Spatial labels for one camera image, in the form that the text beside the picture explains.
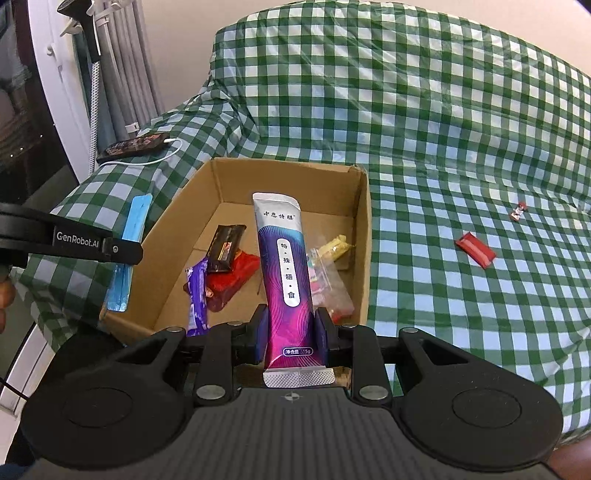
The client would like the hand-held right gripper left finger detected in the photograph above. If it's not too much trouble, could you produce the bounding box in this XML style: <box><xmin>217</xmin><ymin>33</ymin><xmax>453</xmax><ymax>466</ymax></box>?
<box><xmin>121</xmin><ymin>304</ymin><xmax>269</xmax><ymax>407</ymax></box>

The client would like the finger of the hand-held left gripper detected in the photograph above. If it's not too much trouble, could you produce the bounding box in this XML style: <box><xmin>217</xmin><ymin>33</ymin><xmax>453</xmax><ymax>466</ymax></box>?
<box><xmin>102</xmin><ymin>237</ymin><xmax>144</xmax><ymax>267</ymax></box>

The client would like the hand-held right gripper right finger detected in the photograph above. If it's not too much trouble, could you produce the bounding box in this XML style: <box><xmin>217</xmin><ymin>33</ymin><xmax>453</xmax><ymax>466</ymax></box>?
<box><xmin>315</xmin><ymin>306</ymin><xmax>472</xmax><ymax>402</ymax></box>

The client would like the light blue stick packet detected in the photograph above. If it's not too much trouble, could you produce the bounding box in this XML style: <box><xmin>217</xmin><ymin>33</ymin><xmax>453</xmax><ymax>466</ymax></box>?
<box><xmin>106</xmin><ymin>193</ymin><xmax>153</xmax><ymax>313</ymax></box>

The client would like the clear bag of colourful candy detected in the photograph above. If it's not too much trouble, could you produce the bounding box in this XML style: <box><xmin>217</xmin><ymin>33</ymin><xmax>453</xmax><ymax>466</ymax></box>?
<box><xmin>307</xmin><ymin>247</ymin><xmax>356</xmax><ymax>325</ymax></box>

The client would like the purple magenta stick packet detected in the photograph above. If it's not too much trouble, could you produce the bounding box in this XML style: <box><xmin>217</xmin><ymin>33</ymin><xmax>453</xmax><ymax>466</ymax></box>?
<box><xmin>252</xmin><ymin>191</ymin><xmax>336</xmax><ymax>389</ymax></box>

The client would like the red snack packet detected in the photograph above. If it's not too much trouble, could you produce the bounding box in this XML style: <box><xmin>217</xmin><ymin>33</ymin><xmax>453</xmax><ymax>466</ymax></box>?
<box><xmin>205</xmin><ymin>249</ymin><xmax>261</xmax><ymax>311</ymax></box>

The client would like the purple candy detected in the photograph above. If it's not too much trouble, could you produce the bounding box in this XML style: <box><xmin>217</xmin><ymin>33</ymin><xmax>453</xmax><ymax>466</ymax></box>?
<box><xmin>184</xmin><ymin>257</ymin><xmax>212</xmax><ymax>339</ymax></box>

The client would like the yellow snack packet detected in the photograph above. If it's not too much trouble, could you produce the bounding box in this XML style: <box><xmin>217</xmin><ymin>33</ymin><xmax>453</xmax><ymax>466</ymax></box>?
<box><xmin>316</xmin><ymin>234</ymin><xmax>355</xmax><ymax>262</ymax></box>

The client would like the dark brown snack packet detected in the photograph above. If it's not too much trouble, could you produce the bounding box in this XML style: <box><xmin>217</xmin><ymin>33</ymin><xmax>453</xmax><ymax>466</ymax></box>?
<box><xmin>206</xmin><ymin>224</ymin><xmax>247</xmax><ymax>274</ymax></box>

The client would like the cardboard box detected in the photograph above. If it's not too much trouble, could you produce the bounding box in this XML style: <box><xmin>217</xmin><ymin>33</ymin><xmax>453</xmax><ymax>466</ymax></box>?
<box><xmin>99</xmin><ymin>156</ymin><xmax>373</xmax><ymax>345</ymax></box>

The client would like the person's left hand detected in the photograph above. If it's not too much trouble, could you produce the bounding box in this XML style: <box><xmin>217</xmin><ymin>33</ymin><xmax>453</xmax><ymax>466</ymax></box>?
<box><xmin>0</xmin><ymin>278</ymin><xmax>16</xmax><ymax>334</ymax></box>

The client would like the black phone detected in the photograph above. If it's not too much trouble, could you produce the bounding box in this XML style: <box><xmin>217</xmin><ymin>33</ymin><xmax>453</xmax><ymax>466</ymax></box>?
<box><xmin>95</xmin><ymin>132</ymin><xmax>171</xmax><ymax>164</ymax></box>

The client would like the grey curtain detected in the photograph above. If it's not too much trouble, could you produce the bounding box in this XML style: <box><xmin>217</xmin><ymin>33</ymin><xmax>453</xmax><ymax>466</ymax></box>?
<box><xmin>95</xmin><ymin>0</ymin><xmax>163</xmax><ymax>136</ymax></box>

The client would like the white door frame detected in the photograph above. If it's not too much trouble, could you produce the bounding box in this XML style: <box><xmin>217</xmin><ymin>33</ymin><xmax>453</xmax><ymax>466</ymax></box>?
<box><xmin>27</xmin><ymin>0</ymin><xmax>101</xmax><ymax>178</ymax></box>

